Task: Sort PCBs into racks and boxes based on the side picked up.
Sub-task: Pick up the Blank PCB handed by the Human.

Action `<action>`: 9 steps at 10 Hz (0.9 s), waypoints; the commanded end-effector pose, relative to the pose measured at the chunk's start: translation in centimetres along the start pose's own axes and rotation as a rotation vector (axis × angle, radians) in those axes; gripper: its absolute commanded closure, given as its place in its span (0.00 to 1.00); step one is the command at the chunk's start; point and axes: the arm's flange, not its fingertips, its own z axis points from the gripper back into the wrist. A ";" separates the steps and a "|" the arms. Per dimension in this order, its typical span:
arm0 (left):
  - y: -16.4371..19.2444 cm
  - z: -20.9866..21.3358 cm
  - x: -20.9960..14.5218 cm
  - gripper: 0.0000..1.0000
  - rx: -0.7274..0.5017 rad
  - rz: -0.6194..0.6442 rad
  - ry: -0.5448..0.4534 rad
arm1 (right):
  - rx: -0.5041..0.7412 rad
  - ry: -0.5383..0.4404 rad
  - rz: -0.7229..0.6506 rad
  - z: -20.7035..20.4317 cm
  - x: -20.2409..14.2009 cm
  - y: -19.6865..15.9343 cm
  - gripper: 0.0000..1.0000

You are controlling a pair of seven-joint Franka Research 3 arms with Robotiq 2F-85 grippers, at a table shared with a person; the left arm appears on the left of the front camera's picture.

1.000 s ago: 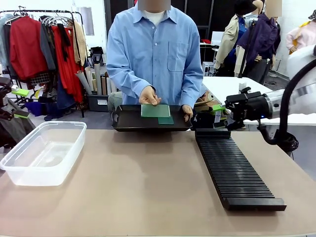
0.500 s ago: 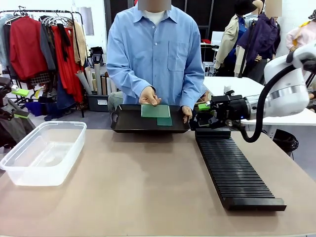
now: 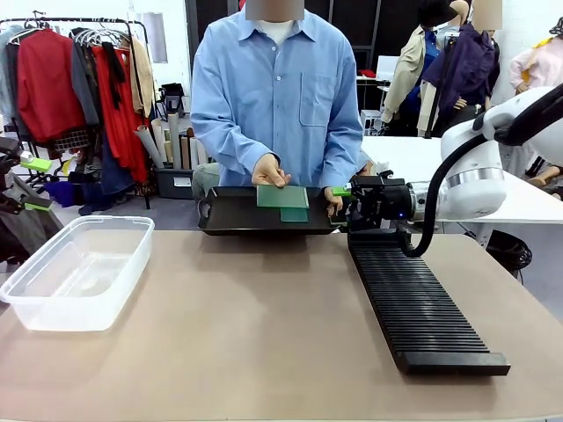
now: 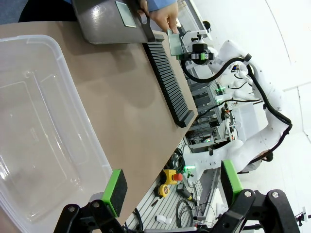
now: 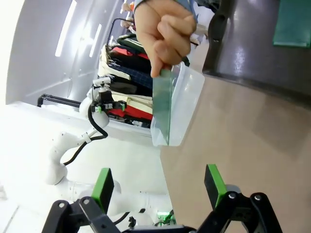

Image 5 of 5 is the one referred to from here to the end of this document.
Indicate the cream garment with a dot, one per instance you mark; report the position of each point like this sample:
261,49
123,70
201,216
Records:
105,60

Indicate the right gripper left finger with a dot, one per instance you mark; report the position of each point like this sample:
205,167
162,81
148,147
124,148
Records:
103,189

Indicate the ceiling light strip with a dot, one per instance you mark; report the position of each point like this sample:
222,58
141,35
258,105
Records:
95,41
65,29

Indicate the clear plastic zip bag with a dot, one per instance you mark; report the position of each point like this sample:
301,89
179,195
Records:
187,102

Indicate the black metal tube frame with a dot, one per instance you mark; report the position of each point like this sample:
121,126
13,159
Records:
58,99

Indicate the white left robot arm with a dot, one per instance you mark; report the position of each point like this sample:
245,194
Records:
58,155

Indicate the navy checked garment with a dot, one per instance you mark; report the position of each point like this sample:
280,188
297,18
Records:
136,75

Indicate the red garment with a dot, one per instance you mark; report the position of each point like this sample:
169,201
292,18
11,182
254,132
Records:
136,112

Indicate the dark green PCB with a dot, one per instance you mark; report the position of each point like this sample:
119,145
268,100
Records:
161,104

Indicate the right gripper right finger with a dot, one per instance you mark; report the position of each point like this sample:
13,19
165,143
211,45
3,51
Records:
213,187

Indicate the black metal tray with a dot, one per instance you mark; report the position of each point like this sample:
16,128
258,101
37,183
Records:
255,63

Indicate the black clothes rack bar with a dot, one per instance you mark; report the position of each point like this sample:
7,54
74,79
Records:
111,26

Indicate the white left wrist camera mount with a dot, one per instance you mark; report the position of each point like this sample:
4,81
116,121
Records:
100,82

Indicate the person's right hand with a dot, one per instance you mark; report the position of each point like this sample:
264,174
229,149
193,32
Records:
155,31

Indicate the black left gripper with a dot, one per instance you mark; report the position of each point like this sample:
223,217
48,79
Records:
105,97

